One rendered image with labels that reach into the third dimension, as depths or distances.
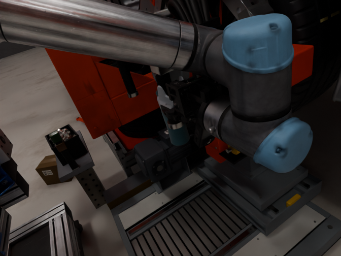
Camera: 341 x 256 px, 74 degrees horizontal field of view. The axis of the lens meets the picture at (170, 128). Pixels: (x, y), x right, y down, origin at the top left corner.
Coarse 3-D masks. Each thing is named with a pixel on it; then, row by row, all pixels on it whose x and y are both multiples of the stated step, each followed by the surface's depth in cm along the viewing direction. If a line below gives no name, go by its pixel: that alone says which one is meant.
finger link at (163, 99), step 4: (160, 88) 51; (160, 92) 52; (164, 92) 51; (160, 96) 53; (164, 96) 51; (160, 100) 54; (164, 100) 52; (168, 100) 50; (160, 104) 53; (164, 104) 52; (168, 104) 52; (172, 104) 50
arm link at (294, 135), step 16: (224, 112) 35; (288, 112) 31; (224, 128) 34; (240, 128) 30; (256, 128) 28; (272, 128) 28; (288, 128) 27; (304, 128) 27; (240, 144) 32; (256, 144) 29; (272, 144) 27; (288, 144) 27; (304, 144) 29; (256, 160) 30; (272, 160) 28; (288, 160) 28
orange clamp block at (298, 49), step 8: (296, 48) 49; (304, 48) 48; (312, 48) 48; (296, 56) 47; (304, 56) 48; (312, 56) 49; (296, 64) 47; (304, 64) 49; (312, 64) 50; (296, 72) 48; (304, 72) 50; (296, 80) 49
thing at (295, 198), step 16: (208, 176) 123; (224, 192) 113; (288, 192) 105; (304, 192) 100; (240, 208) 106; (256, 208) 102; (272, 208) 96; (288, 208) 96; (256, 224) 99; (272, 224) 94
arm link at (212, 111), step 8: (224, 96) 38; (216, 104) 37; (224, 104) 36; (208, 112) 37; (216, 112) 36; (208, 120) 37; (216, 120) 36; (208, 128) 38; (216, 128) 36; (216, 136) 38
